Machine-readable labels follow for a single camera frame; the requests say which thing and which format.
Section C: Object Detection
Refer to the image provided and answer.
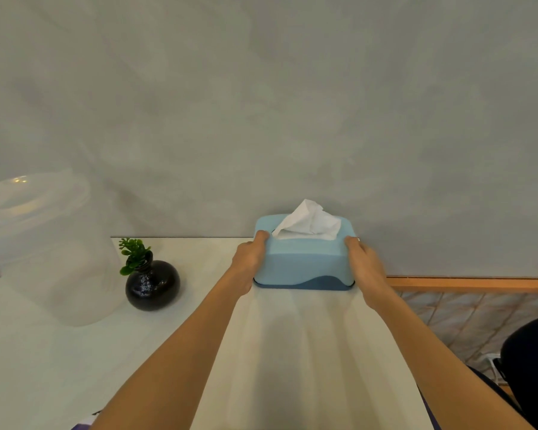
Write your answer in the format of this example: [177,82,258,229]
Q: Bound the wooden skirting strip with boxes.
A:
[0,274,538,295]

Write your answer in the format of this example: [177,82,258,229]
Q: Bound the person's left hand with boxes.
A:
[223,230,270,297]

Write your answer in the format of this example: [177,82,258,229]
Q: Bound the white tissue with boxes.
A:
[272,199,342,241]

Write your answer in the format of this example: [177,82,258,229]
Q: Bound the small green plant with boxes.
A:
[118,237,153,277]

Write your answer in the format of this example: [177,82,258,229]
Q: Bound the light blue tissue box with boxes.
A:
[253,214,357,291]

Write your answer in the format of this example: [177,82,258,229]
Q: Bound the person's right hand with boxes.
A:
[344,236,390,310]

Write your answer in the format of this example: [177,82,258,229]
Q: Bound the black round vase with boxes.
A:
[125,251,181,312]

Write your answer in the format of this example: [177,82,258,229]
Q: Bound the clear plastic container with lid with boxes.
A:
[0,169,127,328]

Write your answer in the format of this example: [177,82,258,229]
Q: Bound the person's right forearm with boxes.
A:
[366,286,537,430]

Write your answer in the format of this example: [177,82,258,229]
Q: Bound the person's left forearm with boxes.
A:
[90,277,241,430]

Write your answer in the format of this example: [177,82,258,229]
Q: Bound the black chair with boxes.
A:
[500,312,538,430]

